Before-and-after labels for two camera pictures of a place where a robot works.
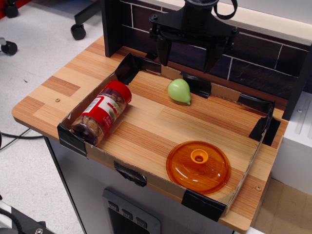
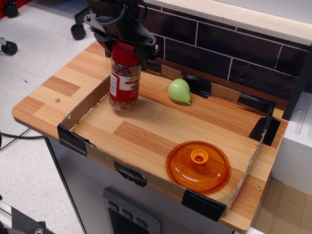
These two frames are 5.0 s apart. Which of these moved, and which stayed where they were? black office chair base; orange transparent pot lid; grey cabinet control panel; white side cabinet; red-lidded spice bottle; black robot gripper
Moved: black robot gripper; red-lidded spice bottle
Stayed: grey cabinet control panel; white side cabinet; orange transparent pot lid; black office chair base
